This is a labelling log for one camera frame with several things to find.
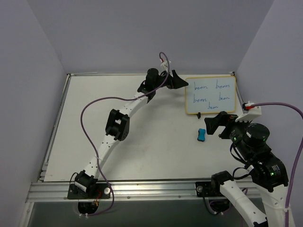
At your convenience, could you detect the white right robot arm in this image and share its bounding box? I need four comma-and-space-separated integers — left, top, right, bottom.
205, 112, 295, 227

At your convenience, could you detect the aluminium front rail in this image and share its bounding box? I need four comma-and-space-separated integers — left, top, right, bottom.
26, 178, 210, 202

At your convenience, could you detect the blue bone shaped eraser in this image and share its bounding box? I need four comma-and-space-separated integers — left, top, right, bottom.
197, 128, 206, 142

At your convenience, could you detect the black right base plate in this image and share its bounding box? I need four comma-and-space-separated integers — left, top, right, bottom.
195, 181, 222, 197

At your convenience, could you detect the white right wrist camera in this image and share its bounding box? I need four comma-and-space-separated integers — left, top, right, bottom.
235, 101, 262, 122

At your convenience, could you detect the yellow framed whiteboard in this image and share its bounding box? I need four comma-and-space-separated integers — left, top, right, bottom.
185, 76, 236, 115

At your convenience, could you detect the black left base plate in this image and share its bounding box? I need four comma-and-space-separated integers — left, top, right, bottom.
67, 183, 111, 200

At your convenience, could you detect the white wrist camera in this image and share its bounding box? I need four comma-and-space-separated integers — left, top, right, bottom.
235, 101, 262, 122
160, 60, 171, 72

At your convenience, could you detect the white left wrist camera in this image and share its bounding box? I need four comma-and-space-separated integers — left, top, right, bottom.
160, 60, 171, 72

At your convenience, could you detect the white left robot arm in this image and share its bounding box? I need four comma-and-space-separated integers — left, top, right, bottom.
74, 68, 188, 198

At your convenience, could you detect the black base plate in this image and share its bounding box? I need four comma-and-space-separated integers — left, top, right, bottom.
67, 183, 111, 200
195, 181, 222, 197

